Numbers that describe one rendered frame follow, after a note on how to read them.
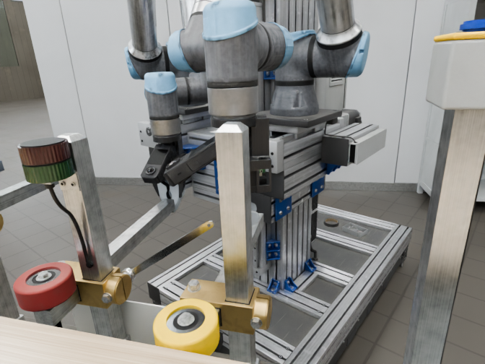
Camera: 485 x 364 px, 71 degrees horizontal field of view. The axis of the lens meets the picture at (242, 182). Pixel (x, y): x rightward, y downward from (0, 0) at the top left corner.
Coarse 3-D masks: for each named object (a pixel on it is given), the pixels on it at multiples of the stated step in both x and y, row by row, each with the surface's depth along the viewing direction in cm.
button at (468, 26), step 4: (472, 20) 32; (476, 20) 32; (480, 20) 32; (484, 20) 32; (464, 24) 33; (468, 24) 32; (472, 24) 32; (476, 24) 32; (480, 24) 32; (484, 24) 31; (460, 28) 33; (464, 28) 33; (468, 28) 32; (472, 28) 32; (476, 28) 32; (480, 28) 32; (484, 28) 32
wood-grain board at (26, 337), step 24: (0, 336) 41; (24, 336) 41; (48, 336) 41; (72, 336) 41; (96, 336) 41; (0, 360) 38; (24, 360) 38; (48, 360) 38; (72, 360) 37; (96, 360) 37; (120, 360) 37; (144, 360) 37; (168, 360) 37; (192, 360) 37; (216, 360) 37
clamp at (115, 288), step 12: (72, 264) 61; (108, 276) 57; (120, 276) 57; (84, 288) 56; (96, 288) 56; (108, 288) 56; (120, 288) 57; (84, 300) 57; (96, 300) 57; (108, 300) 55; (120, 300) 57
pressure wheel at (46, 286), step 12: (48, 264) 54; (60, 264) 54; (24, 276) 52; (36, 276) 52; (48, 276) 52; (60, 276) 51; (72, 276) 53; (24, 288) 49; (36, 288) 49; (48, 288) 49; (60, 288) 50; (72, 288) 52; (24, 300) 48; (36, 300) 48; (48, 300) 49; (60, 300) 50; (60, 324) 55
